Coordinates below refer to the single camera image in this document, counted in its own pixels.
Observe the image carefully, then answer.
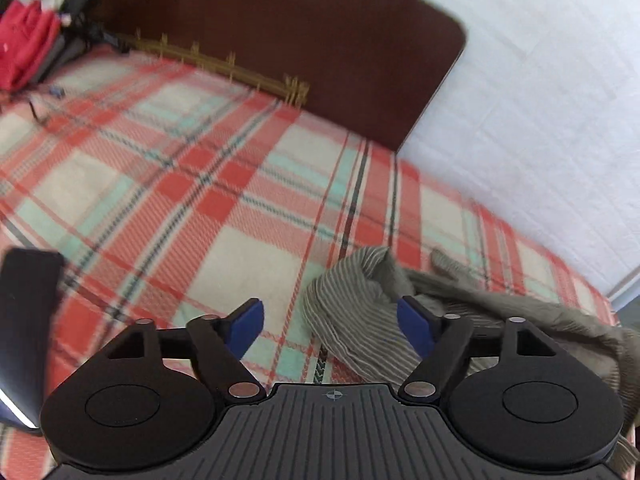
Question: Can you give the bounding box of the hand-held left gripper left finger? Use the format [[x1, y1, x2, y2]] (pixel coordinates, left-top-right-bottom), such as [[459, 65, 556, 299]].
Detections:
[[102, 299, 265, 404]]

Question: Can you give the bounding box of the brown wooden headboard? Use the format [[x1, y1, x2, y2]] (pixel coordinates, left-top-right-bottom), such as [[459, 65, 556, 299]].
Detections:
[[67, 0, 468, 155]]

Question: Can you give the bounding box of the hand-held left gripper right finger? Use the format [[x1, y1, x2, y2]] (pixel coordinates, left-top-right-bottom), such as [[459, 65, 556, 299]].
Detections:
[[397, 296, 558, 404]]

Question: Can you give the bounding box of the red plaid bed sheet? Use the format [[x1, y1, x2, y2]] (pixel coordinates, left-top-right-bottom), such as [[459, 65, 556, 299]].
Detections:
[[0, 42, 640, 480]]

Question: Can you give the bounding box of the olive patterned garment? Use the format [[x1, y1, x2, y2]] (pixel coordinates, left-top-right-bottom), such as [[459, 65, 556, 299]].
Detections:
[[302, 246, 640, 480]]

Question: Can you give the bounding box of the black phone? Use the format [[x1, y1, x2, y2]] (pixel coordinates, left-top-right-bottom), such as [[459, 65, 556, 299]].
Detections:
[[0, 247, 67, 432]]

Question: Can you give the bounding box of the red bag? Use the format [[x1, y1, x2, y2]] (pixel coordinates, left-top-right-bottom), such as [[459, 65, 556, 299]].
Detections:
[[0, 0, 62, 93]]

